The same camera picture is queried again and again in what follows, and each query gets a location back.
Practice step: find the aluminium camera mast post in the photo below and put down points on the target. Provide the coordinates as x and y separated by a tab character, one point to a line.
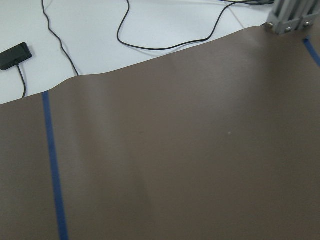
290	15

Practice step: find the small black usb device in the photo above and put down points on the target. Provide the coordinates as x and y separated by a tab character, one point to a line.
14	56

